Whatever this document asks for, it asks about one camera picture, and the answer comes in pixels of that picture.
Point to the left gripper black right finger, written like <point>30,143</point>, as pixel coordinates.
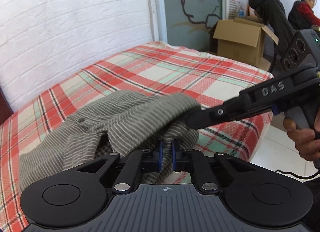
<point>195,163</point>

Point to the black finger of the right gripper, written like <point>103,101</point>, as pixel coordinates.
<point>238,108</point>

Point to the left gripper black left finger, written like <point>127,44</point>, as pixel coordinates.
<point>136,165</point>

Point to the grey-green ribbed knit sweater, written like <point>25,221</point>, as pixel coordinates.
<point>121,122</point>

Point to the person's right hand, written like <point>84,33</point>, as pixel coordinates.
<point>305,142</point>

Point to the red plaid bed sheet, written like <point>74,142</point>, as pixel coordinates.
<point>152,68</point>

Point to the brown cardboard box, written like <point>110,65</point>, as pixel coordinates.
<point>242,40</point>

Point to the woman in red sweater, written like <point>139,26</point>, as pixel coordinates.
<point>302,16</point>

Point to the dark jacket on chair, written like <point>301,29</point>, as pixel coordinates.
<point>272,12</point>

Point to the dark brown wooden headboard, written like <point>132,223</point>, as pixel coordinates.
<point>5,109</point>

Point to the grey camera box on gripper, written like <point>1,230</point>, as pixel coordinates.
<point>302,50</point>

